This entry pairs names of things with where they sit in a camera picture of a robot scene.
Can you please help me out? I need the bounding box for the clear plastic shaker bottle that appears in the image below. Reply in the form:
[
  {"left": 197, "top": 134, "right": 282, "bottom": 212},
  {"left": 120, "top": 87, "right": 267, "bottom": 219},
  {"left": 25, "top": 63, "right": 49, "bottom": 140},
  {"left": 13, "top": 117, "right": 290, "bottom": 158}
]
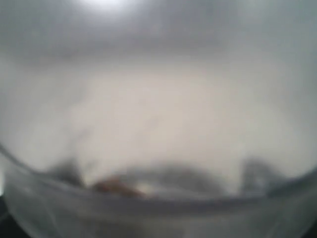
[{"left": 0, "top": 0, "right": 317, "bottom": 238}]

